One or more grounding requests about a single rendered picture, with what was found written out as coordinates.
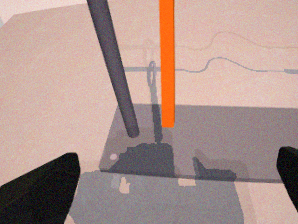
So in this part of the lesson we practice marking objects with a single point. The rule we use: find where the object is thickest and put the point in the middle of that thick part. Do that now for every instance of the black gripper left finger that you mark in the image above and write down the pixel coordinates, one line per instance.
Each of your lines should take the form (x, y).
(42, 196)

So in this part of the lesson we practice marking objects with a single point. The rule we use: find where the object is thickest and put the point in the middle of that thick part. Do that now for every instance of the orange handle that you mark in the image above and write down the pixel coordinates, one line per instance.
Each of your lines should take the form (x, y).
(167, 62)

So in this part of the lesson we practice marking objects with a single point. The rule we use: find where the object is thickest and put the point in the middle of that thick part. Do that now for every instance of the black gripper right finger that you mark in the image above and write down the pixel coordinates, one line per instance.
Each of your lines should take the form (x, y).
(287, 165)

